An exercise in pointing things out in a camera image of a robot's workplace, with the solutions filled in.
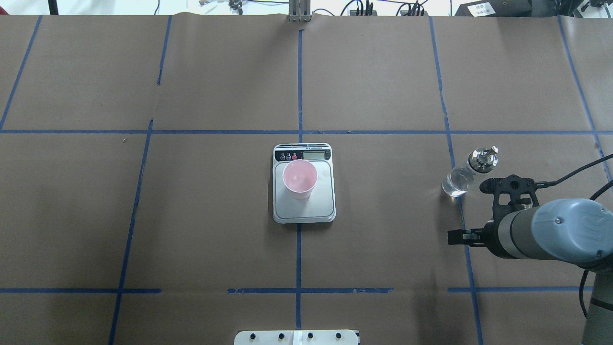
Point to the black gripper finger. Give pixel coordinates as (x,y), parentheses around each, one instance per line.
(468,237)

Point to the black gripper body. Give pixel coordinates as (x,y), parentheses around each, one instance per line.
(489,234)

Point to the glass sauce bottle steel spout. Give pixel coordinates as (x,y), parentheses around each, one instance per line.
(477,165)

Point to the pink plastic cup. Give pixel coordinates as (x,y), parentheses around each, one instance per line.
(300,178)

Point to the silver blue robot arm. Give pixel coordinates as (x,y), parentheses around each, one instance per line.
(575,231)

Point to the silver digital kitchen scale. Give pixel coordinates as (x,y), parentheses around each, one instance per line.
(320,207)

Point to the black box white label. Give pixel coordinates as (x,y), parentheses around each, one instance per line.
(495,8)

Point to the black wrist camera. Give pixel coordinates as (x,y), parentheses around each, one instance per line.
(510,194)

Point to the white column base plate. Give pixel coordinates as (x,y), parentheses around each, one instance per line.
(298,337)

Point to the aluminium frame post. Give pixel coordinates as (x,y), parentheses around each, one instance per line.
(299,11)

